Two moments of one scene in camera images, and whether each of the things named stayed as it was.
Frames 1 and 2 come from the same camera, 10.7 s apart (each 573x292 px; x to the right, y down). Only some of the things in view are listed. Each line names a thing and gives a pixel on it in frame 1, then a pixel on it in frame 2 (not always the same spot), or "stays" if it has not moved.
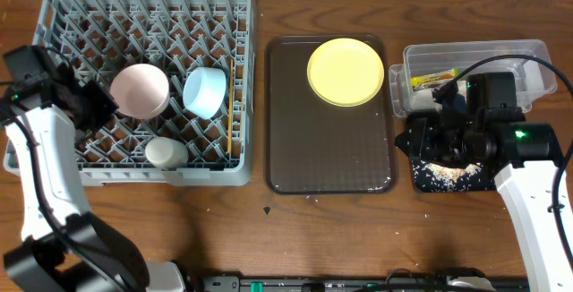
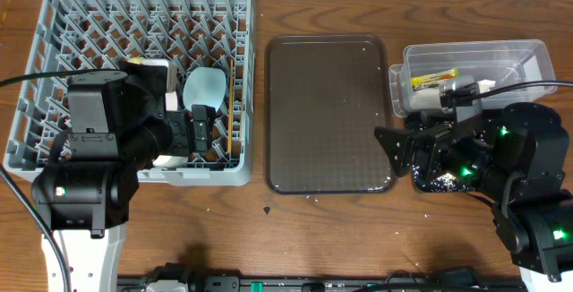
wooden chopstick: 230,108 stays
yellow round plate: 345,72 → 136,60
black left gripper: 96,107 → 180,132
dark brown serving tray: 314,147 stays
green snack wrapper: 431,81 stays
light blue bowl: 204,91 stays
